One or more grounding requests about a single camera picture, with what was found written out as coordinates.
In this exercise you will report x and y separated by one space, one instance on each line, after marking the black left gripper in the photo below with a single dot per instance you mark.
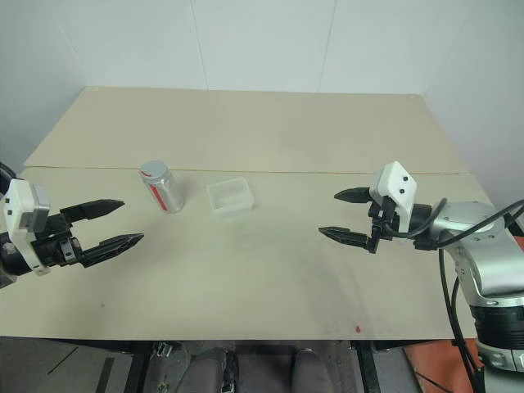
55 247

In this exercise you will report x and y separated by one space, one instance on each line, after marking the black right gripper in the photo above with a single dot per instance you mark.
385 217

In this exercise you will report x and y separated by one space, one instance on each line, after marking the silver bottle with red tape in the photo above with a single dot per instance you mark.
165 192

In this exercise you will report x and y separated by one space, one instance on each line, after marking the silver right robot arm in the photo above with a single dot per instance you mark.
471 221

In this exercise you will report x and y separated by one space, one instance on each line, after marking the translucent plastic container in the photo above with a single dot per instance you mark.
231 200

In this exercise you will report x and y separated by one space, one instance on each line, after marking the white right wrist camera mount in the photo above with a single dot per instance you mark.
395 180

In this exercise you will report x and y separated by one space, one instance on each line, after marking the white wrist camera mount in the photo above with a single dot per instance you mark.
18 204
395 180

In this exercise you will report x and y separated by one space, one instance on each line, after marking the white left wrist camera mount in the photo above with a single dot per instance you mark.
18 204

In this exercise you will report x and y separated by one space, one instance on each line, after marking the small metal bracket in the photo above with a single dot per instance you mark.
163 350

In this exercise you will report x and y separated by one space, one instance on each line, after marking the black table frame leg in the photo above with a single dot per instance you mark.
366 364

